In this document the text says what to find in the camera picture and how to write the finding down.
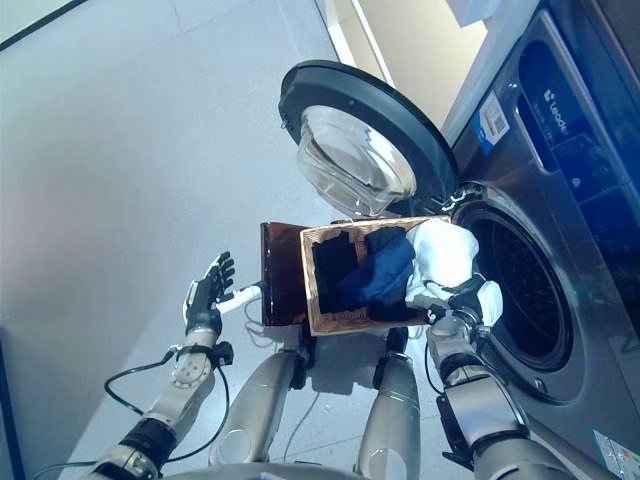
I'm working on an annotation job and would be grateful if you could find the silver robot leg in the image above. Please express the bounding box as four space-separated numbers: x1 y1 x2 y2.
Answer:
208 327 322 467
356 327 422 474

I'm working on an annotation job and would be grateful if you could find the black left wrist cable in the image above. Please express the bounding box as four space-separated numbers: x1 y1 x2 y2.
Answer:
29 343 232 480

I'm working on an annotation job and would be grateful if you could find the white garment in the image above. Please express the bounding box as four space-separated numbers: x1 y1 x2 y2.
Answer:
403 218 504 324

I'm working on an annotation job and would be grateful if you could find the grey robot torso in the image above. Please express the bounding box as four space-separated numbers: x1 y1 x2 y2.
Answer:
164 462 362 480

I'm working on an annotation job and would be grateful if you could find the white appliance enclosure panel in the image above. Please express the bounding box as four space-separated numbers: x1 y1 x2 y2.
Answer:
442 0 547 147

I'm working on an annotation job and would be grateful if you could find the dark brown wooden stool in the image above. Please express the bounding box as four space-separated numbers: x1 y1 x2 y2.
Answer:
259 219 351 328

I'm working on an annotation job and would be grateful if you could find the dark grey washing machine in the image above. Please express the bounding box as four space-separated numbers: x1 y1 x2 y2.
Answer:
424 7 640 480

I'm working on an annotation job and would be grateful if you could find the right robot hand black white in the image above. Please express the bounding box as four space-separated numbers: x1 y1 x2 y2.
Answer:
422 277 504 327

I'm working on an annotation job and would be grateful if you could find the left silver robot leg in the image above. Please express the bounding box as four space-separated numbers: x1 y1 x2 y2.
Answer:
208 327 322 467

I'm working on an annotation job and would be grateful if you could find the white floor cable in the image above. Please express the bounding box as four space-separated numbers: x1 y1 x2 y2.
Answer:
242 298 322 466

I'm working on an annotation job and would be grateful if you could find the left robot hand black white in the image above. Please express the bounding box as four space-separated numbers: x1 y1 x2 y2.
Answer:
182 250 267 336

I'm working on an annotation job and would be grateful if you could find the right silver robot leg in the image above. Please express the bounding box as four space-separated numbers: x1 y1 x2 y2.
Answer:
356 327 422 474

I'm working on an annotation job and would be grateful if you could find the round glass washer door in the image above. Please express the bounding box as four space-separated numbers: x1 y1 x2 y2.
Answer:
277 59 459 218

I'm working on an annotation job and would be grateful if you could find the brown wicker laundry basket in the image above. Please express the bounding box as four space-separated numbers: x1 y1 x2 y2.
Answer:
299 215 452 338

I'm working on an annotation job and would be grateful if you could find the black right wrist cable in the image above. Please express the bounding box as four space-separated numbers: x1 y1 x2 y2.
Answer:
423 319 451 401

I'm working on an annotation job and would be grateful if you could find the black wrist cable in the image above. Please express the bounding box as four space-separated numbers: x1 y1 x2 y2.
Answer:
423 319 451 401
29 343 232 480

